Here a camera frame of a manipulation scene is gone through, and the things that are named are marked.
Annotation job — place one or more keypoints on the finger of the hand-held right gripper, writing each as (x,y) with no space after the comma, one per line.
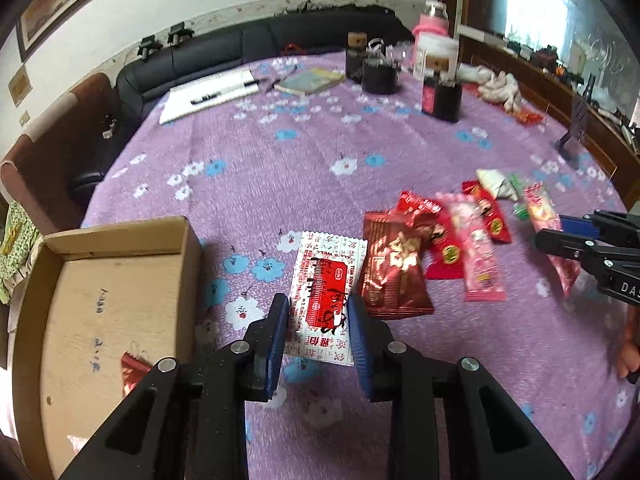
(575,225)
(560,244)

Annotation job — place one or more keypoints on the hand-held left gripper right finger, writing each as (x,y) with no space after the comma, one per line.
(356,335)

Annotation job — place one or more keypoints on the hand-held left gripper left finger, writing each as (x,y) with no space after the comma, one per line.
(279,330)

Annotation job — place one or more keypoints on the pink red snack packet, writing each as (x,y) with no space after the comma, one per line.
(542,210)

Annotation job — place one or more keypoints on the red cartoon snack packet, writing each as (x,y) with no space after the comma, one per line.
(442,260)
(492,220)

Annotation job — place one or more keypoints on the white red printed snack packet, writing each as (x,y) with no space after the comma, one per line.
(320,270)

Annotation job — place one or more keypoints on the green candy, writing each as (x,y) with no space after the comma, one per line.
(516,182)

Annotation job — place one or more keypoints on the brown snack packet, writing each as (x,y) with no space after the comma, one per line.
(395,270)

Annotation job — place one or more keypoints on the white grey snack packet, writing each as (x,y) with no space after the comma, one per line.
(492,182)

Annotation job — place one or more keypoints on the small red snack packet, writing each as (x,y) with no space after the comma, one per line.
(132,372)

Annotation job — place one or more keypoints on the cardboard box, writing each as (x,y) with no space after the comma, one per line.
(75,320)

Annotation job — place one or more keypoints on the person's right hand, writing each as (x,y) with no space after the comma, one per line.
(629,355)

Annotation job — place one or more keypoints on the black phone stand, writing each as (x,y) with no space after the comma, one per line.
(575,130)

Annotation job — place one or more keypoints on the red foil bag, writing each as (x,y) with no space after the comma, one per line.
(527,117)

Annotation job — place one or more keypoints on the wooden mirror cabinet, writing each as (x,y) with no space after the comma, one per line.
(550,85)

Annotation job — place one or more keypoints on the white cloth gloves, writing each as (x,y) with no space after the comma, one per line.
(495,87)

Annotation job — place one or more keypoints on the purple floral tablecloth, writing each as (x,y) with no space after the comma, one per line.
(300,170)

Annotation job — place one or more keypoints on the white plastic jar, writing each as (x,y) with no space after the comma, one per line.
(442,55)

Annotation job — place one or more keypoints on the black marker pen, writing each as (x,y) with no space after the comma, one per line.
(222,94)

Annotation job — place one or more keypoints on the black cup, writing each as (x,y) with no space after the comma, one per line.
(380,77)

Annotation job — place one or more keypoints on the pink sleeved bottle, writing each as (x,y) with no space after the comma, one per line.
(430,22)

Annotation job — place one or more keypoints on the white notebook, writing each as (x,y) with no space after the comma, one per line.
(200,92)

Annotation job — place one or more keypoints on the black bottle wooden stopper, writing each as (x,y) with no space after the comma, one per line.
(356,55)

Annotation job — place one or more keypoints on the green floral cloth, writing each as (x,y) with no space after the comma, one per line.
(15,245)

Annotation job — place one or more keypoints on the black leather sofa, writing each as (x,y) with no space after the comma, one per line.
(200,60)

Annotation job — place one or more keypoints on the brown chair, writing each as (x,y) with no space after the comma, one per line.
(65,125)

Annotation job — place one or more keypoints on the black clamp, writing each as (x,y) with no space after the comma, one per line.
(146,47)
(179,34)

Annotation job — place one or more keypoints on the small framed picture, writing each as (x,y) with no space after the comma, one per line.
(19,87)

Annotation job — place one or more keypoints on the wall switch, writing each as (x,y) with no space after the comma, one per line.
(23,120)

